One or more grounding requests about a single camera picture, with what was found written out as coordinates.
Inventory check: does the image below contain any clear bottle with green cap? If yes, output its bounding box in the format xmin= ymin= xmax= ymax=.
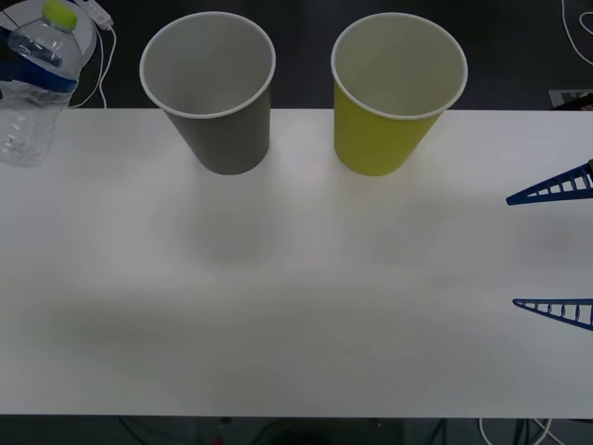
xmin=0 ymin=0 xmax=92 ymax=168

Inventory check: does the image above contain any white round disc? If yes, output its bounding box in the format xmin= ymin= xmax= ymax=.
xmin=0 ymin=0 xmax=99 ymax=64

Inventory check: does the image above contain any white cable under table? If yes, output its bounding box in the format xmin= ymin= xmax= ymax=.
xmin=479 ymin=416 xmax=557 ymax=445

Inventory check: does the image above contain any white power strip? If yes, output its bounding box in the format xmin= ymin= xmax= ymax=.
xmin=76 ymin=0 xmax=115 ymax=30

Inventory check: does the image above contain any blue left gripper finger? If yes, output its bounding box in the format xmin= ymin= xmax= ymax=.
xmin=0 ymin=55 xmax=79 ymax=95

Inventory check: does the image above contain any yellow-green waste bin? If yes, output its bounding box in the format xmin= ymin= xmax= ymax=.
xmin=330 ymin=11 xmax=469 ymax=177

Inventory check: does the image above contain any grey waste bin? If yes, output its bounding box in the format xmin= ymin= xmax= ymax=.
xmin=139 ymin=11 xmax=278 ymax=176

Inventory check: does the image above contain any white power strip cable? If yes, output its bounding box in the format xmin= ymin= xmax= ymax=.
xmin=69 ymin=25 xmax=118 ymax=110

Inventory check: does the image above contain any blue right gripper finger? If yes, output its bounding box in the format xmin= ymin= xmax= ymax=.
xmin=505 ymin=158 xmax=593 ymax=208
xmin=511 ymin=298 xmax=593 ymax=332

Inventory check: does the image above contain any grey floor plate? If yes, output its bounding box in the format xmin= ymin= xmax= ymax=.
xmin=549 ymin=89 xmax=593 ymax=111

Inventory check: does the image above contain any white looped cable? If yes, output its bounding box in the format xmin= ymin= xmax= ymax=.
xmin=560 ymin=0 xmax=593 ymax=61

